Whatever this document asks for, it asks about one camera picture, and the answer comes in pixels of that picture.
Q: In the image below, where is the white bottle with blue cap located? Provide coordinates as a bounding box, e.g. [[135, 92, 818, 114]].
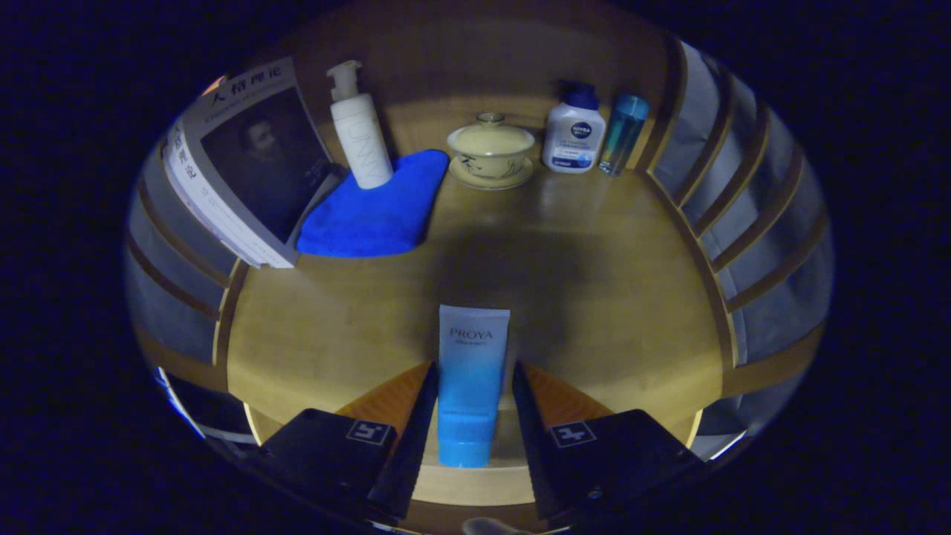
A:
[[542, 80, 607, 174]]

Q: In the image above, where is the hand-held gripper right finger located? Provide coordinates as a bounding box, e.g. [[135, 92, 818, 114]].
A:
[[511, 361, 704, 521]]

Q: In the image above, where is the lidded ceramic tea cup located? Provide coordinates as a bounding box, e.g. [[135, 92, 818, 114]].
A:
[[447, 112, 536, 191]]

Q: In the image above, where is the white pump bottle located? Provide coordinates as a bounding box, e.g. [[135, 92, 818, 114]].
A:
[[327, 60, 395, 190]]

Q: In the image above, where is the wooden cabinet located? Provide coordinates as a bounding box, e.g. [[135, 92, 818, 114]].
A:
[[123, 4, 837, 535]]

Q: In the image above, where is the blue and white cosmetic tube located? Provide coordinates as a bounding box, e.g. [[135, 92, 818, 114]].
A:
[[437, 305, 512, 469]]

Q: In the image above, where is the dark portrait cover book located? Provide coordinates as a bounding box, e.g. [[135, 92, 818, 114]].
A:
[[181, 58, 348, 250]]

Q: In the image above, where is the teal slim bottle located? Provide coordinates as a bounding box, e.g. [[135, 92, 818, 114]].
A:
[[598, 94, 651, 177]]

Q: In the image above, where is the blue folded cloth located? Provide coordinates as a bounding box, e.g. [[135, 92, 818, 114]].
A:
[[296, 149, 451, 259]]

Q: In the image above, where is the wooden countertop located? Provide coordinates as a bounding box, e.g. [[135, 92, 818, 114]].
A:
[[223, 93, 733, 508]]

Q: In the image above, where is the white spine book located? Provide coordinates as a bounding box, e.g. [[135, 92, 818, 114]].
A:
[[162, 123, 299, 270]]

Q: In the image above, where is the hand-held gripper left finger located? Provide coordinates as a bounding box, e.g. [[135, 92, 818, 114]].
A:
[[255, 361, 440, 522]]

